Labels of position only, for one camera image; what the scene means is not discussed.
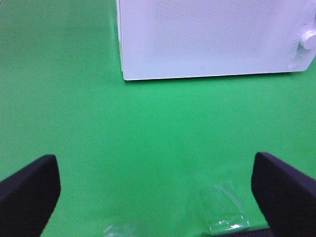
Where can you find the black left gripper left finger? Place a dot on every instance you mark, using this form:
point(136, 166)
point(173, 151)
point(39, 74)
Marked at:
point(28, 198)

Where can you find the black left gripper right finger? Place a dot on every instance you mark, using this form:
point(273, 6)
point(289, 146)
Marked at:
point(285, 196)

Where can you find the white microwave door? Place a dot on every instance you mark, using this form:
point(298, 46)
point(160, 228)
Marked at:
point(165, 39)

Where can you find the clear adhesive tape strip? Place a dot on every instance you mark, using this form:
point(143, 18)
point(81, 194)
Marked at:
point(221, 210)

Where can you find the round door release button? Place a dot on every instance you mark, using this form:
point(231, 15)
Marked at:
point(294, 62)

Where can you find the white microwave oven body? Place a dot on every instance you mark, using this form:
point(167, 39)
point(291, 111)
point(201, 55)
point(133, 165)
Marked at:
point(306, 21)

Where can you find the upper white microwave knob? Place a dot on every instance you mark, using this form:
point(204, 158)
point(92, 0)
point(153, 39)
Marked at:
point(308, 40)

